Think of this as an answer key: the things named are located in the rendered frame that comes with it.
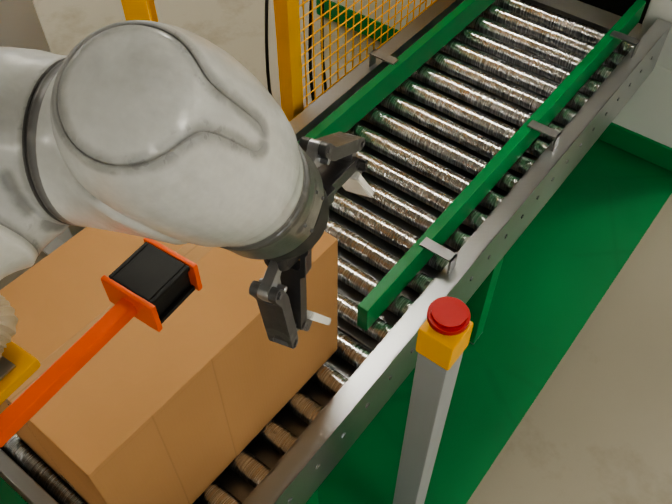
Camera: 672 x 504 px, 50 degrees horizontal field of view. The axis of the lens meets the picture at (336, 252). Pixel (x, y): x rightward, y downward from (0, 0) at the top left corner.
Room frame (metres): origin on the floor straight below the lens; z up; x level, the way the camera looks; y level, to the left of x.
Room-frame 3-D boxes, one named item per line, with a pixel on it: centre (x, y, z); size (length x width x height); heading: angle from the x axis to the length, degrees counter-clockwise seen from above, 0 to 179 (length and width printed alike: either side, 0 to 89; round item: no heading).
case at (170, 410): (0.79, 0.34, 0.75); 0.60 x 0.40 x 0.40; 141
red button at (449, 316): (0.66, -0.18, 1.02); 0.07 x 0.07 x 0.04
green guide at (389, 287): (1.56, -0.58, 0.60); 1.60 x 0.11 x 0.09; 142
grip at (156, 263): (0.55, 0.23, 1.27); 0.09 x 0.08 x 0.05; 56
